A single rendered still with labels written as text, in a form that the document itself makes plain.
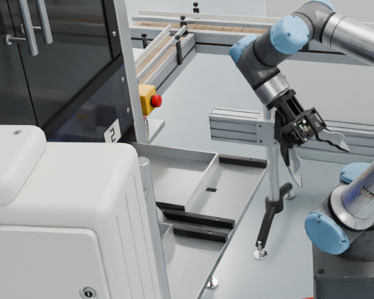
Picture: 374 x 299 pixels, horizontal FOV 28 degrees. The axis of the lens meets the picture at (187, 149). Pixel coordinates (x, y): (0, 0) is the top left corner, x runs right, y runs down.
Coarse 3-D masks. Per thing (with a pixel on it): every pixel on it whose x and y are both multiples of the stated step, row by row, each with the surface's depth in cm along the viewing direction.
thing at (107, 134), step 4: (116, 120) 210; (112, 124) 208; (116, 124) 210; (116, 128) 210; (108, 132) 206; (112, 132) 208; (116, 132) 211; (120, 132) 213; (104, 136) 204; (108, 136) 206; (116, 136) 211; (120, 136) 213; (108, 140) 206; (116, 140) 211
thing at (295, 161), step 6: (294, 150) 167; (294, 156) 168; (294, 162) 168; (300, 162) 164; (288, 168) 169; (294, 168) 168; (300, 168) 165; (294, 174) 168; (294, 180) 168; (300, 180) 168; (300, 186) 168
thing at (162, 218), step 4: (160, 212) 195; (160, 216) 194; (164, 216) 196; (160, 220) 194; (164, 220) 195; (168, 220) 196; (172, 220) 195; (176, 224) 194; (180, 224) 194; (184, 224) 193; (188, 224) 193; (192, 224) 193; (196, 224) 193; (200, 224) 193
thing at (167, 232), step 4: (160, 224) 190; (164, 224) 189; (168, 224) 189; (172, 224) 189; (160, 228) 190; (164, 228) 190; (168, 228) 187; (172, 228) 189; (160, 232) 191; (164, 232) 191; (168, 232) 187; (172, 232) 189; (164, 236) 185; (168, 236) 187; (172, 236) 189; (164, 240) 185; (168, 240) 187; (164, 244) 185; (164, 248) 186
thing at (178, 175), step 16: (144, 144) 223; (160, 160) 221; (176, 160) 220; (192, 160) 219; (208, 160) 217; (160, 176) 213; (176, 176) 213; (192, 176) 212; (208, 176) 209; (160, 192) 207; (176, 192) 206; (192, 192) 199; (176, 208) 196
